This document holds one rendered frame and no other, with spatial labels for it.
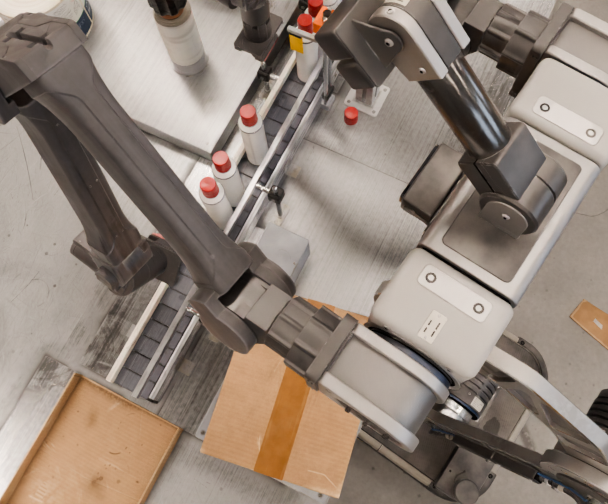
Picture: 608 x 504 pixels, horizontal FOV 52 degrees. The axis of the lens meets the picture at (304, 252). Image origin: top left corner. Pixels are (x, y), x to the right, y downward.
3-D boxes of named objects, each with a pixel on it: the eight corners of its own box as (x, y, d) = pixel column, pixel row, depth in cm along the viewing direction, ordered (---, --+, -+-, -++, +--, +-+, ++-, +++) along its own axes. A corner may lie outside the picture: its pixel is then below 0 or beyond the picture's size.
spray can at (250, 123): (253, 142, 146) (242, 95, 127) (273, 151, 145) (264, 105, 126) (243, 160, 145) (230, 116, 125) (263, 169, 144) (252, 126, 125)
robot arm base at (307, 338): (317, 392, 79) (314, 383, 68) (265, 355, 81) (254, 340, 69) (355, 336, 81) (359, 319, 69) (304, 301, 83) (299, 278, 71)
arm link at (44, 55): (-25, 35, 55) (60, -23, 59) (-54, 66, 65) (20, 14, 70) (260, 360, 75) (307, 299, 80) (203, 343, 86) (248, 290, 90)
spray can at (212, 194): (220, 205, 142) (202, 167, 122) (240, 214, 141) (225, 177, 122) (208, 225, 141) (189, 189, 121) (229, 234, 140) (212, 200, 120)
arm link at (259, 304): (276, 339, 72) (303, 305, 74) (207, 290, 74) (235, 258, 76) (272, 364, 80) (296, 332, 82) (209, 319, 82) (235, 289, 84)
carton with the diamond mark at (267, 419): (270, 313, 137) (257, 283, 111) (376, 345, 134) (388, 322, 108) (225, 450, 129) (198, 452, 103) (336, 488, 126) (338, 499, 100)
